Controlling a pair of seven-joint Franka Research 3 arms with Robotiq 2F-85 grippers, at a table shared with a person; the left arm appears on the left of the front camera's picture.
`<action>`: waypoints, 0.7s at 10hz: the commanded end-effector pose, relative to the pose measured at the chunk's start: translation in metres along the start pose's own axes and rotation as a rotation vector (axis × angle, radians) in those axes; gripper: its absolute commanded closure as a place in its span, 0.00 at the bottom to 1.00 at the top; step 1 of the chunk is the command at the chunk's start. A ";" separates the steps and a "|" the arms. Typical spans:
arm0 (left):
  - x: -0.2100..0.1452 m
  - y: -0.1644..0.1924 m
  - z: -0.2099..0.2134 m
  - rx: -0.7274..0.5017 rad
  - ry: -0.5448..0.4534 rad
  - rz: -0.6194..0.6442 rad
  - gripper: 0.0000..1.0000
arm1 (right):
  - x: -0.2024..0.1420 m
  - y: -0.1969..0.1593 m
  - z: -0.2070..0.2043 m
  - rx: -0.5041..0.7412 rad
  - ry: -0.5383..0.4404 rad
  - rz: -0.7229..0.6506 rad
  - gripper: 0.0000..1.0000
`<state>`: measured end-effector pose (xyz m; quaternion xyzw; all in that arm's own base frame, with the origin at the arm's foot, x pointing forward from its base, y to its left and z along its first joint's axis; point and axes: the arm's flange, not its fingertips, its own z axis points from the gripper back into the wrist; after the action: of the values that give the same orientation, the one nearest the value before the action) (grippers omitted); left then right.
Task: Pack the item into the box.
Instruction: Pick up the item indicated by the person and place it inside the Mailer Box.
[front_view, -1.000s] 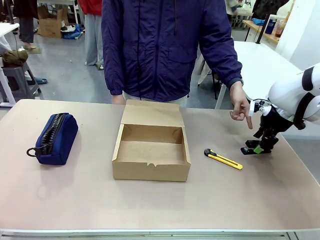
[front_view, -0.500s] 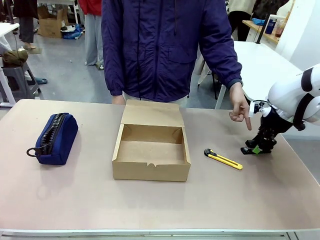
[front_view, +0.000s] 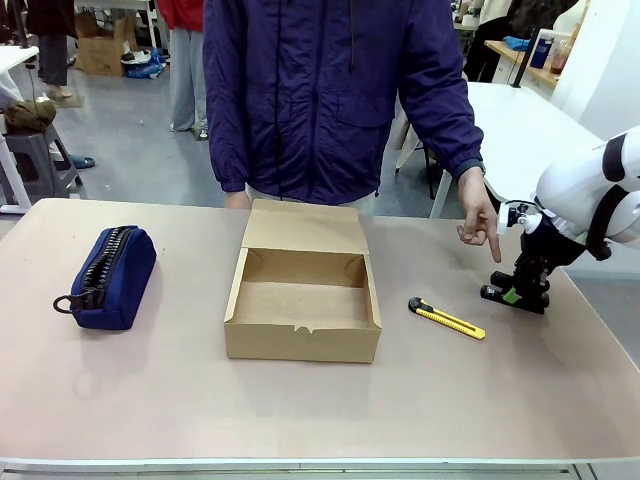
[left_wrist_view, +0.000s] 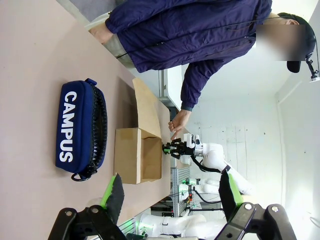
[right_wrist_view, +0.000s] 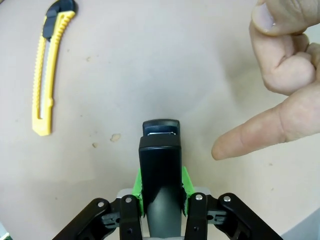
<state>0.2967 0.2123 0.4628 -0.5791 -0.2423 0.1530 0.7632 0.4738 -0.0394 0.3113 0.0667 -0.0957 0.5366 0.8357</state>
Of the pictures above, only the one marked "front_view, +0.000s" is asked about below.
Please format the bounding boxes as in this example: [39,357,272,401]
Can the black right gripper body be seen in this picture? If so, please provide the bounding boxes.
[513,215,587,282]

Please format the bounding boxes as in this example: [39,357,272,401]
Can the brown cardboard box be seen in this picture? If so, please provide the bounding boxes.
[223,198,383,365]

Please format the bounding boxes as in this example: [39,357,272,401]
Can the person's left forearm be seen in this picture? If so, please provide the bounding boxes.
[399,59,485,189]

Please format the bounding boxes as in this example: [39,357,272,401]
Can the person's right forearm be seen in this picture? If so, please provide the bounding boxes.
[203,74,251,194]

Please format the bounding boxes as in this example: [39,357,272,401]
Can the person's left hand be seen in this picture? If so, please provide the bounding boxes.
[456,167,503,264]

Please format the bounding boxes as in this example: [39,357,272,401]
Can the person's right hand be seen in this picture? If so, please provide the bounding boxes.
[224,188,253,210]

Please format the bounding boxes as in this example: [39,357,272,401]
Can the yellow black utility knife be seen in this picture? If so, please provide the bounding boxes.
[407,296,487,342]

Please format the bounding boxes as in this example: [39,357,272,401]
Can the large white table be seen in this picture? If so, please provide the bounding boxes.
[429,81,609,220]

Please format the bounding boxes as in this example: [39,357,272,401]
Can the black stand pole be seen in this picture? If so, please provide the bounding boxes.
[509,27,542,91]

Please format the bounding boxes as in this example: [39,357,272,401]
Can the amber liquid bottle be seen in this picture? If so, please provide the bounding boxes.
[549,37,572,76]

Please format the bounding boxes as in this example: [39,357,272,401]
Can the wooden desk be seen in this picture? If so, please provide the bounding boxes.
[483,39,562,90]

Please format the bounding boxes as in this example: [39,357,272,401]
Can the blue drink bottle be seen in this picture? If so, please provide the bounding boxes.
[529,28,555,70]

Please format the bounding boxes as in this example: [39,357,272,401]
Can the person in white top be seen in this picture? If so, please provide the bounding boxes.
[462,0,516,84]

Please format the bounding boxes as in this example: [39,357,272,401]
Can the person in black top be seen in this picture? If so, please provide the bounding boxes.
[504,0,577,41]

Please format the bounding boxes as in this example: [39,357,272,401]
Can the person in purple jacket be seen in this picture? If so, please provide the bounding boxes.
[202,0,485,207]

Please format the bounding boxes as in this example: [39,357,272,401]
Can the navy blue zipper pouch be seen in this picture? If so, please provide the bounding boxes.
[52,224,158,331]

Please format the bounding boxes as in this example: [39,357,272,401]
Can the person in red jacket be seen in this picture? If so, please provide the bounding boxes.
[155,0,210,141]

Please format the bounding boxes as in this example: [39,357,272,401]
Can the blue plastic bag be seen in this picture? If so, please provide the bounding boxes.
[122,47,168,80]

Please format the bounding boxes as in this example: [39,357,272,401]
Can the large open cardboard carton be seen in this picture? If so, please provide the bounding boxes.
[74,12,137,78]

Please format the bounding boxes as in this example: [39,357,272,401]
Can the olive green bag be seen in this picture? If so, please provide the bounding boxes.
[3,98,58,135]

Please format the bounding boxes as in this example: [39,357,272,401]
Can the person in dark clothes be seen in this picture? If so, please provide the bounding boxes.
[25,0,79,101]

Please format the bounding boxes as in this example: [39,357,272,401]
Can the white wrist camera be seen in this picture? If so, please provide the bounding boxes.
[496,199,533,237]

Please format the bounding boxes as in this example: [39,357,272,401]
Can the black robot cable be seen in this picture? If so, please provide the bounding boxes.
[585,188,635,262]

